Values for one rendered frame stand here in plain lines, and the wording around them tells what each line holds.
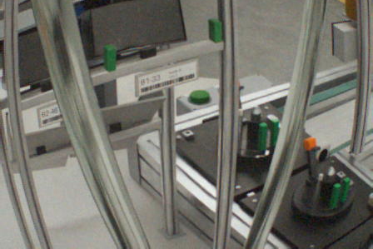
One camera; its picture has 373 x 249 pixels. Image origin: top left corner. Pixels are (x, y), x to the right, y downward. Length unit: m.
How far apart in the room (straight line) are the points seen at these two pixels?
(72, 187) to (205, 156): 0.30
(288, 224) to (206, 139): 0.33
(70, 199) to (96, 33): 0.56
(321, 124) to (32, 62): 0.84
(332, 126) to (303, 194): 0.38
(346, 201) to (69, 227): 0.56
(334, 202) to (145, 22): 0.46
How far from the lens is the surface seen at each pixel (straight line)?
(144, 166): 1.46
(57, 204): 1.45
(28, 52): 0.94
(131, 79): 1.90
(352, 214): 1.23
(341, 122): 1.62
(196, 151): 1.41
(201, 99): 1.57
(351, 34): 1.30
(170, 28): 1.00
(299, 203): 1.22
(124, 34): 0.99
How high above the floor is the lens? 1.72
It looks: 29 degrees down
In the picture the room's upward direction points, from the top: 1 degrees counter-clockwise
